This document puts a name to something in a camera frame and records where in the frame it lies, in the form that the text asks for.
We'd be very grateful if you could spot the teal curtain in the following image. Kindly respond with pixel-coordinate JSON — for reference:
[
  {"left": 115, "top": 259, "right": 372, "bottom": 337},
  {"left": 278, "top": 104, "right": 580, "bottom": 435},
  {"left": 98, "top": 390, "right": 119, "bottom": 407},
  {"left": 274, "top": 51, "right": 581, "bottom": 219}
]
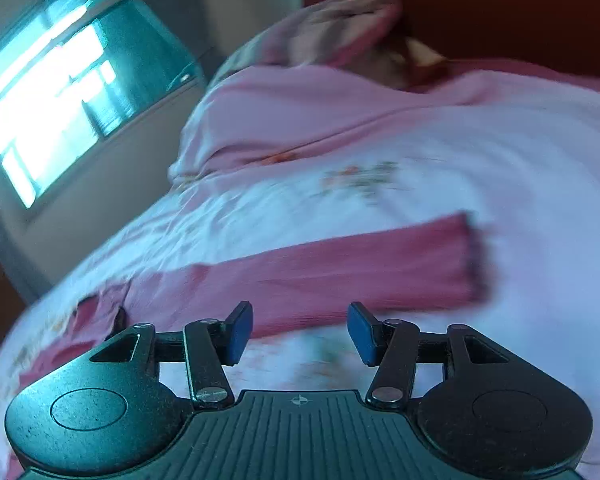
[{"left": 91, "top": 0, "right": 202, "bottom": 138}]

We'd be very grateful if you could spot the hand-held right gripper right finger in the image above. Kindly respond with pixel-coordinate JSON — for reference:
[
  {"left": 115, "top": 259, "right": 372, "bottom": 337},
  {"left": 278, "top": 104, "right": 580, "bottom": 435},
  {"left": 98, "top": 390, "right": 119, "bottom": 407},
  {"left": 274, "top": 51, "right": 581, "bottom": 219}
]
[{"left": 346, "top": 302, "right": 511, "bottom": 409}]

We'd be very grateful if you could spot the light pink quilt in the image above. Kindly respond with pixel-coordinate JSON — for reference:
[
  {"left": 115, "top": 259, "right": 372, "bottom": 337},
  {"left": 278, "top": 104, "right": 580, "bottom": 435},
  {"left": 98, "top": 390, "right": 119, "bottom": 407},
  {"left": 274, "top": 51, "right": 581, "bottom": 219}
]
[{"left": 167, "top": 57, "right": 600, "bottom": 186}]

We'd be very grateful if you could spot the pink crumpled cloth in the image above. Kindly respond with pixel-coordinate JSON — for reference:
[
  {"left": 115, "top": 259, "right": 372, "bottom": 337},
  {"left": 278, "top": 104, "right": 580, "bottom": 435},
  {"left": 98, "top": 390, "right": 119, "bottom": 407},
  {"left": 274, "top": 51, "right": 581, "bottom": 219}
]
[{"left": 207, "top": 0, "right": 406, "bottom": 91}]

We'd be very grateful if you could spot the window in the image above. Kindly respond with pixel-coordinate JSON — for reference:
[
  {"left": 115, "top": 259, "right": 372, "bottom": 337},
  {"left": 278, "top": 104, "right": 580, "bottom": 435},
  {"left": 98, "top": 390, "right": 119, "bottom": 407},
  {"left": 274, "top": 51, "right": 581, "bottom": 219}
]
[{"left": 0, "top": 0, "right": 206, "bottom": 211}]

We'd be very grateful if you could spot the white floral bed sheet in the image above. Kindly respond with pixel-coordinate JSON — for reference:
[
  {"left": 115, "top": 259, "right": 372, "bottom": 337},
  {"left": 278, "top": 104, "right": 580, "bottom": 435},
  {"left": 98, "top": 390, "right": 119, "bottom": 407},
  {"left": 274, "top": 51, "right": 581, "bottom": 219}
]
[{"left": 0, "top": 67, "right": 600, "bottom": 480}]

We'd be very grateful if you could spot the red-brown headboard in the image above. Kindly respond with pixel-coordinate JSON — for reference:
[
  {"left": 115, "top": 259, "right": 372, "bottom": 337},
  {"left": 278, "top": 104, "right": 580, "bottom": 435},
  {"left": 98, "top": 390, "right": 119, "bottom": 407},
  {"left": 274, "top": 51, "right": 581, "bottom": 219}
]
[{"left": 347, "top": 0, "right": 600, "bottom": 83}]

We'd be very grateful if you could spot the dark pink garment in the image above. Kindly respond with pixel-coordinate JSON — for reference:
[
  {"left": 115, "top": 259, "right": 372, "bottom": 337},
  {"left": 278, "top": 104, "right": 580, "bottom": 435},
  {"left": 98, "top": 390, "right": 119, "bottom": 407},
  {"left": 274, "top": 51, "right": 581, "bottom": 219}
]
[{"left": 17, "top": 212, "right": 488, "bottom": 386}]

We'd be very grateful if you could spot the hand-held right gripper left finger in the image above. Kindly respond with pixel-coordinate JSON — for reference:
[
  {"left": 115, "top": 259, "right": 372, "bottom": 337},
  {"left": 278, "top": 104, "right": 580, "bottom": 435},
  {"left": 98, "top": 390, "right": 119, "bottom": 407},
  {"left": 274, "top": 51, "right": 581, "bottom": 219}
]
[{"left": 89, "top": 301, "right": 254, "bottom": 409}]

